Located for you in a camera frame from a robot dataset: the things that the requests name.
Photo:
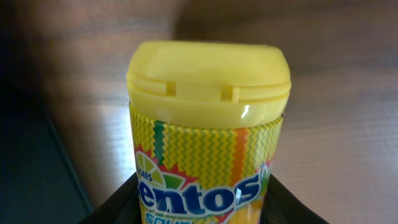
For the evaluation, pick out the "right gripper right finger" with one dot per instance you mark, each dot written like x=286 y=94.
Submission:
x=282 y=207

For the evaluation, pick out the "dark green hinged gift box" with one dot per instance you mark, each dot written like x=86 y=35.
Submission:
x=38 y=183

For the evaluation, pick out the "yellow Mentos gum bottle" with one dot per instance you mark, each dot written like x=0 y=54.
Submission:
x=206 y=120

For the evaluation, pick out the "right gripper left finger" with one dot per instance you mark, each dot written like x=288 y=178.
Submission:
x=122 y=207

